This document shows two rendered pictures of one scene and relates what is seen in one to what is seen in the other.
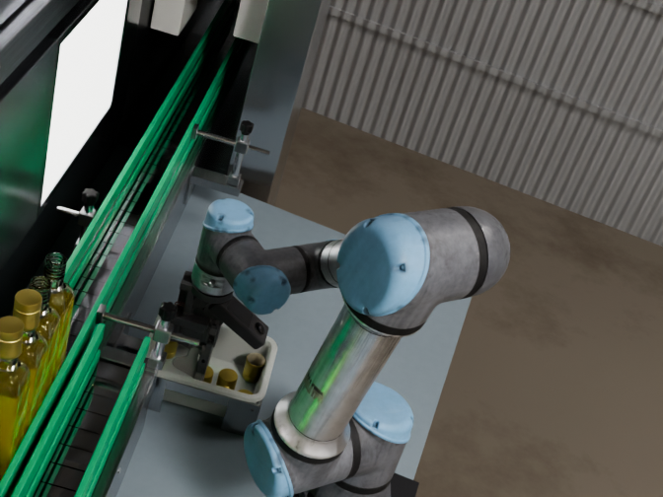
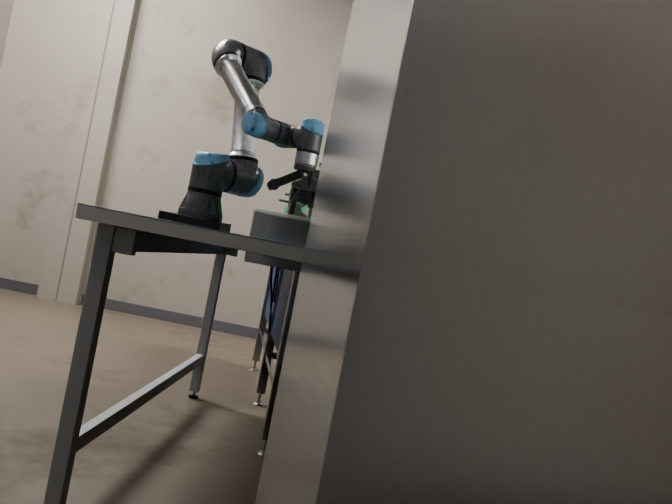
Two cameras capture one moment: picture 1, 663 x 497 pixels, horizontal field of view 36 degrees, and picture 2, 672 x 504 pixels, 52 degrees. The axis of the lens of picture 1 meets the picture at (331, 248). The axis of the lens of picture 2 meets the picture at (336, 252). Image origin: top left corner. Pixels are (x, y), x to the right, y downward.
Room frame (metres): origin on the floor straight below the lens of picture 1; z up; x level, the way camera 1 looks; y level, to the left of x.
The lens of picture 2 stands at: (3.59, 0.11, 0.75)
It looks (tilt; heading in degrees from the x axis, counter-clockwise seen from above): 0 degrees down; 175
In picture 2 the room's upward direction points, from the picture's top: 11 degrees clockwise
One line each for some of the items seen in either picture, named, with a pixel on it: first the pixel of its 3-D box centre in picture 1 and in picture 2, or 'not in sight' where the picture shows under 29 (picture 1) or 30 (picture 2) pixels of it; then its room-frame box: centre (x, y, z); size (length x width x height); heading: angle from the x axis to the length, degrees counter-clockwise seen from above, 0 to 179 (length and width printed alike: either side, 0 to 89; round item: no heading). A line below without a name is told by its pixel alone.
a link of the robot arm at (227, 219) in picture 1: (226, 237); (310, 136); (1.34, 0.16, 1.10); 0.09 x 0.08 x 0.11; 42
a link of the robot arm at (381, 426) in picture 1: (367, 431); (211, 170); (1.18, -0.14, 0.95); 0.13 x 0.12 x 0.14; 132
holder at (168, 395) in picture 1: (190, 369); (294, 233); (1.36, 0.17, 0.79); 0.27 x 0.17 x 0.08; 93
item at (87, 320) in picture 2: not in sight; (171, 339); (1.18, -0.16, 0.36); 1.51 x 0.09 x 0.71; 173
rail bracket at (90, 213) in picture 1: (75, 219); not in sight; (1.47, 0.45, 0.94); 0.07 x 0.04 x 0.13; 93
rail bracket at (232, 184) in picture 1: (225, 165); not in sight; (1.88, 0.27, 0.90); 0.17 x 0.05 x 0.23; 93
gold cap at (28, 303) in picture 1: (27, 310); not in sight; (1.00, 0.35, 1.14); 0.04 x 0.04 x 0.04
